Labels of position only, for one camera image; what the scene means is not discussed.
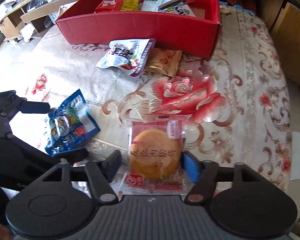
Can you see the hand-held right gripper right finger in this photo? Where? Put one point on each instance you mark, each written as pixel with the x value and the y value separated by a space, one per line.
pixel 190 166

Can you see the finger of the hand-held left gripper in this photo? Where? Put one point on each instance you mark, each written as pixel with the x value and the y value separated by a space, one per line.
pixel 70 155
pixel 35 107

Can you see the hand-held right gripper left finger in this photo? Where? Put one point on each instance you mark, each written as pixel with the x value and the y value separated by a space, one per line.
pixel 112 165

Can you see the light blue cartoon snack packet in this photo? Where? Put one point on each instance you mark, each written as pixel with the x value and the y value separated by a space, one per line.
pixel 72 122

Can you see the round cake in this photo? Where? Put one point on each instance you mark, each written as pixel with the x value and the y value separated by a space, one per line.
pixel 155 155

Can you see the red cardboard box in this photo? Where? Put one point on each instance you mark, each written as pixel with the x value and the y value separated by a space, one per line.
pixel 140 27

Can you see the floral blanket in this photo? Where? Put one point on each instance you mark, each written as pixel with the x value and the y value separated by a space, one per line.
pixel 240 105

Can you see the curved wooden desk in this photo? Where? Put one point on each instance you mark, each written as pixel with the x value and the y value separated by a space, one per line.
pixel 27 7

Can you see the white red snack packet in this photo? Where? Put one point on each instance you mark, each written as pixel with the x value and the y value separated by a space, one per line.
pixel 126 56

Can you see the golden brown snack packet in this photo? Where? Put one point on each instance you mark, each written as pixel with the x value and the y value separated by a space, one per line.
pixel 163 60

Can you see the red yellow snack packet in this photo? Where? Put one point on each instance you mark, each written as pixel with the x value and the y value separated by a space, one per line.
pixel 108 2

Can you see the white green black snack packet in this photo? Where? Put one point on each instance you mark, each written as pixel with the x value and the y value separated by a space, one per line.
pixel 180 11

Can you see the wooden cabinet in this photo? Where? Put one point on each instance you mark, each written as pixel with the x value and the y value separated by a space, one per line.
pixel 292 42

